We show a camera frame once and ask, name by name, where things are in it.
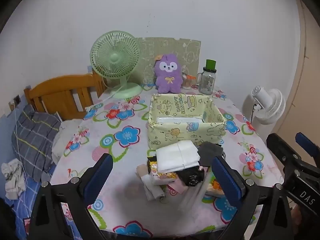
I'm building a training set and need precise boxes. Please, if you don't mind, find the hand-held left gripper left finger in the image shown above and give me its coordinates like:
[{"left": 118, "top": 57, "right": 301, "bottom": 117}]
[{"left": 30, "top": 153, "right": 114, "bottom": 240}]

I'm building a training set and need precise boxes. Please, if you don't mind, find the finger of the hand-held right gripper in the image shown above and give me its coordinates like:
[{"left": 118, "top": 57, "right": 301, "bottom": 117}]
[
  {"left": 266, "top": 133, "right": 304, "bottom": 180},
  {"left": 295, "top": 132, "right": 320, "bottom": 167}
]

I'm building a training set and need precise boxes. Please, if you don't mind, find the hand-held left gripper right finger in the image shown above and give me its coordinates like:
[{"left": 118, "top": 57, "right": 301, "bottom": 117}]
[{"left": 211, "top": 156, "right": 293, "bottom": 240}]

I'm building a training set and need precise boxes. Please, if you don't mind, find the green cartoon packet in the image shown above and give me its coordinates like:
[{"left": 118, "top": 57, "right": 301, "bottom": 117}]
[{"left": 205, "top": 167, "right": 225, "bottom": 198}]

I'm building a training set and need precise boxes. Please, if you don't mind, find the grey cloth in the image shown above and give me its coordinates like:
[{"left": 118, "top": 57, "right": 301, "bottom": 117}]
[{"left": 197, "top": 141, "right": 224, "bottom": 167}]

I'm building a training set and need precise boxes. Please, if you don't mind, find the black plastic bag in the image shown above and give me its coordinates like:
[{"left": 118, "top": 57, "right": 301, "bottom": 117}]
[{"left": 176, "top": 166, "right": 208, "bottom": 187}]

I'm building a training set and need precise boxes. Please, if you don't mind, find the pink packet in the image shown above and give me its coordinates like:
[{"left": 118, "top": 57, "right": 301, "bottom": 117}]
[{"left": 167, "top": 181, "right": 188, "bottom": 195}]

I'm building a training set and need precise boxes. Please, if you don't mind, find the cartoon tissue packet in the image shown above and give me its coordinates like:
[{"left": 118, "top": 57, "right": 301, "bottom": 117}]
[{"left": 146, "top": 156, "right": 180, "bottom": 186}]

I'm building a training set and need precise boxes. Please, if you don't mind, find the yellow printed storage box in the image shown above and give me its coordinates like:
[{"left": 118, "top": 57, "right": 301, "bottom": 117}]
[{"left": 147, "top": 93, "right": 227, "bottom": 150}]

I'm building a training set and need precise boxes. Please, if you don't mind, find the floral tablecloth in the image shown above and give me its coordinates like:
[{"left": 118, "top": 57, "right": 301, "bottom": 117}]
[{"left": 50, "top": 85, "right": 285, "bottom": 238}]

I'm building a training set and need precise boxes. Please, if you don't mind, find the white standing fan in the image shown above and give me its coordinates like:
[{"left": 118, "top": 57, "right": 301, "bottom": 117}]
[{"left": 244, "top": 86, "right": 286, "bottom": 133}]

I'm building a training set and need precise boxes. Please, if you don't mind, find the white quilt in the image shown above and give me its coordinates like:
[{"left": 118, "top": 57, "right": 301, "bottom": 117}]
[{"left": 51, "top": 119, "right": 83, "bottom": 163}]

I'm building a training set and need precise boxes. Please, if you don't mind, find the beige wooden door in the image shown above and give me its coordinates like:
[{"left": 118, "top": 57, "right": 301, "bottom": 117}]
[{"left": 275, "top": 0, "right": 320, "bottom": 145}]

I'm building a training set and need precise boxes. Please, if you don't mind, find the grey plaid pillow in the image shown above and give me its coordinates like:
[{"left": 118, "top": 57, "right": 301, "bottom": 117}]
[{"left": 11, "top": 104, "right": 62, "bottom": 183}]

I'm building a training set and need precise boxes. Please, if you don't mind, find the blue bed sheet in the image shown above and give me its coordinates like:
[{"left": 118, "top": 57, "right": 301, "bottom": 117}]
[{"left": 7, "top": 170, "right": 83, "bottom": 240}]

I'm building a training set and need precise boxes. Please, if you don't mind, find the crumpled white cloth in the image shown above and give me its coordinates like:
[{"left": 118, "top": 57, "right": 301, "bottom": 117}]
[{"left": 1, "top": 159, "right": 27, "bottom": 200}]

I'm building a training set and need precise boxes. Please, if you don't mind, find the glass mug jar green lid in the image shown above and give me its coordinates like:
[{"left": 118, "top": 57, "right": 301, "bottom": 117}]
[{"left": 197, "top": 59, "right": 217, "bottom": 95}]

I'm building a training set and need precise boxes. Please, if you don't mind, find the cotton swab jar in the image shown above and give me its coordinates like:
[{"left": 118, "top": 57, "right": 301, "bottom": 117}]
[{"left": 181, "top": 72, "right": 197, "bottom": 90}]

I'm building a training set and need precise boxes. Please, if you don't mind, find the purple plush toy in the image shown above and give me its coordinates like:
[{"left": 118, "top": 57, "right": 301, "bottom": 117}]
[{"left": 153, "top": 52, "right": 184, "bottom": 94}]

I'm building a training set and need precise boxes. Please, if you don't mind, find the green desk fan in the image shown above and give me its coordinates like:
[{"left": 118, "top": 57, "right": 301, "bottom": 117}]
[{"left": 90, "top": 30, "right": 143, "bottom": 99}]

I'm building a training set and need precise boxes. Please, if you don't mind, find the printed cardboard board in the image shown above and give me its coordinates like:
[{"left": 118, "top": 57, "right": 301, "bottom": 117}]
[{"left": 135, "top": 37, "right": 201, "bottom": 85}]

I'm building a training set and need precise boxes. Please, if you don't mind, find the black fan cable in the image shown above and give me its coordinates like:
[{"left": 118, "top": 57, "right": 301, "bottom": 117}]
[{"left": 251, "top": 100, "right": 258, "bottom": 125}]

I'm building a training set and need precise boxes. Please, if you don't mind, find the white fan power cable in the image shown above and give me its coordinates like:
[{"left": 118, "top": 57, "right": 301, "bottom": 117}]
[{"left": 85, "top": 86, "right": 125, "bottom": 113}]

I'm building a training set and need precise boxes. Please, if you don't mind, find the white charging cable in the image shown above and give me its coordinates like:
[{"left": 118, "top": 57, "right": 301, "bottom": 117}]
[{"left": 14, "top": 105, "right": 28, "bottom": 180}]

